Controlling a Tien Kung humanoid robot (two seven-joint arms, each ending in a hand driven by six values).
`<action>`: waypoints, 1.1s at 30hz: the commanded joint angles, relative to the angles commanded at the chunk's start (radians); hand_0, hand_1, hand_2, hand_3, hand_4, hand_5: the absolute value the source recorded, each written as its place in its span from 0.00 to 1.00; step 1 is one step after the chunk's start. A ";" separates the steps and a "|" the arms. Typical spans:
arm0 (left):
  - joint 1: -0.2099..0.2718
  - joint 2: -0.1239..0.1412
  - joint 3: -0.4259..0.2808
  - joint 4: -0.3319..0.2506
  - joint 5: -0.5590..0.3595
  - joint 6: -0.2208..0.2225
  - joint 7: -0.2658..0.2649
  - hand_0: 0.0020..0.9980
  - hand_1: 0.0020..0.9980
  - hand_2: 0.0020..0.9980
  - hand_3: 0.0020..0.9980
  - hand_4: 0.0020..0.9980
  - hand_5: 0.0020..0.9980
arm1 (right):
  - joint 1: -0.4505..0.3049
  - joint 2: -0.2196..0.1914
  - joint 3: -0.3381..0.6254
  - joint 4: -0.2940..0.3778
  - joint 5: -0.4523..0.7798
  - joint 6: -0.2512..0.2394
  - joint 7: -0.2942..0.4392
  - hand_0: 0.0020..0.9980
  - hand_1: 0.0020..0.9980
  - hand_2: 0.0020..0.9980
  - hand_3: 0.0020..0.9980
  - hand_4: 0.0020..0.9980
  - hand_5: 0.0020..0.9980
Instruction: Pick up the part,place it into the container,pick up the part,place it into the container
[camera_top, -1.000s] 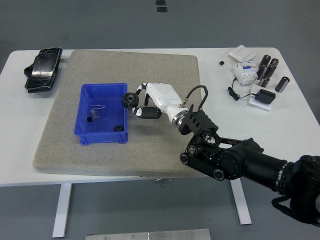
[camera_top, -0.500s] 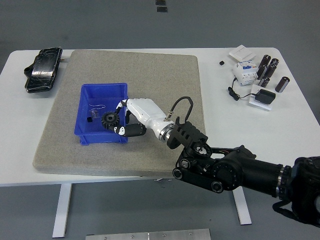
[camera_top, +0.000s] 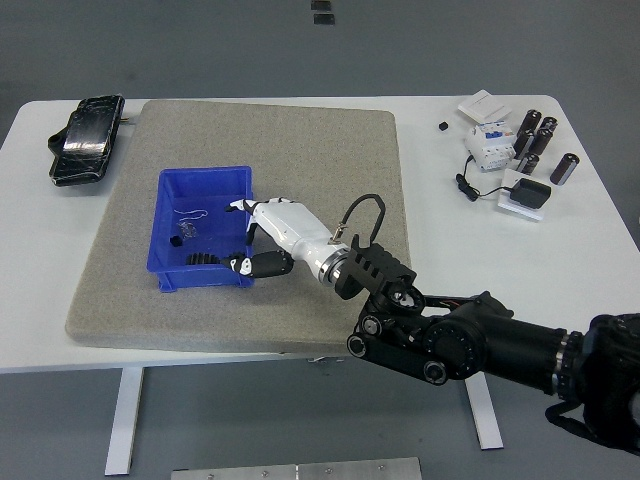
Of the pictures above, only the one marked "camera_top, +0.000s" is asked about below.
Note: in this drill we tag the white table leg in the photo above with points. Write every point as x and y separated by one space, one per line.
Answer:
122 425
487 420

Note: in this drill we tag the tiny black block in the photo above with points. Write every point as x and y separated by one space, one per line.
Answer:
175 241

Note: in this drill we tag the white right table leg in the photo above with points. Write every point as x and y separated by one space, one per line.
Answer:
487 420

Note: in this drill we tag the small black cube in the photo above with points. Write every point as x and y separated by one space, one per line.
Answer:
442 125

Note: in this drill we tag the blue plastic box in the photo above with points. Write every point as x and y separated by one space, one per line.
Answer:
200 190

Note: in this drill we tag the white switch plate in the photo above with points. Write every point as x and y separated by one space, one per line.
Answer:
484 105

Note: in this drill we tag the black floor socket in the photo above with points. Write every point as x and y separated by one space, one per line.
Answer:
321 4
324 19

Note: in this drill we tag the dark cylindrical capacitor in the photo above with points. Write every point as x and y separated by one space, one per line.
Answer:
529 164
548 124
542 142
565 168
524 142
530 121

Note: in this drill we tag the white left table leg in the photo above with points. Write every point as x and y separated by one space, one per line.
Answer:
122 425

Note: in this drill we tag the white circuit breaker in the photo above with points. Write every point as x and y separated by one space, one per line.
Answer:
489 147

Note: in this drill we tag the silver metal plate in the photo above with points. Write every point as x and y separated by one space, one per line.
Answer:
297 470

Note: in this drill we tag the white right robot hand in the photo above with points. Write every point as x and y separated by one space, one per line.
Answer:
290 225

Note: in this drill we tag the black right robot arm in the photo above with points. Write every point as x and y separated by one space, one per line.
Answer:
500 345

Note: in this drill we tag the large black gear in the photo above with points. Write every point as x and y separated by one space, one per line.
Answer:
200 259

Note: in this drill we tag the black power adapter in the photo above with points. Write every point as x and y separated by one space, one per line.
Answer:
531 193

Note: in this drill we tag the black foil-wrapped pack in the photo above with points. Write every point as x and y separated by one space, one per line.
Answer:
85 140

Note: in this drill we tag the white flat plate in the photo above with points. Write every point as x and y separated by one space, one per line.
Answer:
515 211

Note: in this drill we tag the grey-brown mat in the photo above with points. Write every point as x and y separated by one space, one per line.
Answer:
225 315

